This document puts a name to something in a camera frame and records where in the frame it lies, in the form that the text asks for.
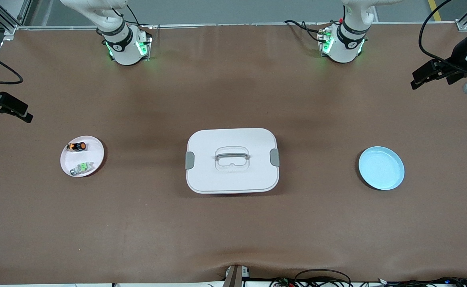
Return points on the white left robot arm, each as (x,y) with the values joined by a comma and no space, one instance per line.
(345,52)

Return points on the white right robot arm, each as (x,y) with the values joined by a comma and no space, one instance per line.
(125,52)

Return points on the light blue round plate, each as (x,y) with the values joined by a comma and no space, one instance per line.
(381,167)

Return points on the orange push-button switch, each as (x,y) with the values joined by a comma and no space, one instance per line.
(81,146)

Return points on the brown table mat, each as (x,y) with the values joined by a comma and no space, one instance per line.
(233,79)

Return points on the white lidded storage box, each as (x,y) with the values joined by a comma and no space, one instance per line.
(233,179)

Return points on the aluminium table edge rail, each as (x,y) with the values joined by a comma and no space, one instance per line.
(233,25)

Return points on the metal table edge bracket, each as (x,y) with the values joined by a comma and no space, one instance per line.
(235,277)

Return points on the pink round plate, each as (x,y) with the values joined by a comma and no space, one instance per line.
(85,159)

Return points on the green push-button switch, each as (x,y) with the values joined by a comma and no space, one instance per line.
(82,167)

